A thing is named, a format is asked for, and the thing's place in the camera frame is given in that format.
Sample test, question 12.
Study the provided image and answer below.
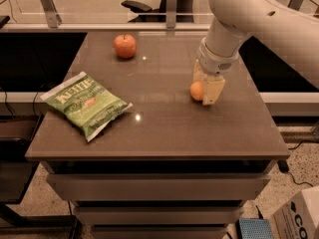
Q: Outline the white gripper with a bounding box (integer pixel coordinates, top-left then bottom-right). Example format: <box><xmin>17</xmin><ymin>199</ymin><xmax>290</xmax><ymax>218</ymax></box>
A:
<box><xmin>192</xmin><ymin>38</ymin><xmax>239</xmax><ymax>106</ymax></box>

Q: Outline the orange fruit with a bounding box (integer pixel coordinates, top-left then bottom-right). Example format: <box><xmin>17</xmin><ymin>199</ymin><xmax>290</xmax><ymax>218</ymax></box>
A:
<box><xmin>189</xmin><ymin>81</ymin><xmax>203</xmax><ymax>101</ymax></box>

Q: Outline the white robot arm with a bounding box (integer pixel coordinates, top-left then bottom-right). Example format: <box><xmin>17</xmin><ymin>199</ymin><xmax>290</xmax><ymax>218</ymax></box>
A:
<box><xmin>193</xmin><ymin>0</ymin><xmax>319</xmax><ymax>106</ymax></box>

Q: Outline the red apple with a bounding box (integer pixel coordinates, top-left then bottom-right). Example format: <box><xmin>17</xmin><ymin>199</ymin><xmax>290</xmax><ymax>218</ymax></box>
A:
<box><xmin>114</xmin><ymin>34</ymin><xmax>137</xmax><ymax>59</ymax></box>

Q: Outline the black office chair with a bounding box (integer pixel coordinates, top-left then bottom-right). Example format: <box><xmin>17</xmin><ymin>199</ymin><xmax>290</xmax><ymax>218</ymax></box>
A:
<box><xmin>121</xmin><ymin>0</ymin><xmax>198</xmax><ymax>24</ymax></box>

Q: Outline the green chip bag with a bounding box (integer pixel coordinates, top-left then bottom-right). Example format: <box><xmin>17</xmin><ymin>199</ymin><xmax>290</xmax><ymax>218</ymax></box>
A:
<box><xmin>41</xmin><ymin>72</ymin><xmax>133</xmax><ymax>142</ymax></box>

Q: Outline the grey drawer cabinet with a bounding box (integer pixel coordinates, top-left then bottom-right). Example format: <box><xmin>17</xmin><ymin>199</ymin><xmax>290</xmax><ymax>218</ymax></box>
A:
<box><xmin>47</xmin><ymin>173</ymin><xmax>270</xmax><ymax>239</ymax></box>

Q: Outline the blue perforated box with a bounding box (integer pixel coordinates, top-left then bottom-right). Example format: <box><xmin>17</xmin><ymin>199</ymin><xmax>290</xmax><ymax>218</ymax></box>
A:
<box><xmin>236</xmin><ymin>218</ymin><xmax>274</xmax><ymax>239</ymax></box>

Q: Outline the cardboard box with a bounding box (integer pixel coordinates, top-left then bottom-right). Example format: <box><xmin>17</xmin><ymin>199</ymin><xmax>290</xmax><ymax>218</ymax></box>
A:
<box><xmin>274</xmin><ymin>186</ymin><xmax>319</xmax><ymax>239</ymax></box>

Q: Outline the black power cable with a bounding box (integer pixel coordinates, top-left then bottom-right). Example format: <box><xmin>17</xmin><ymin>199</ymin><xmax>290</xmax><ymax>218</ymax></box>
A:
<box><xmin>278</xmin><ymin>159</ymin><xmax>315</xmax><ymax>188</ymax></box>

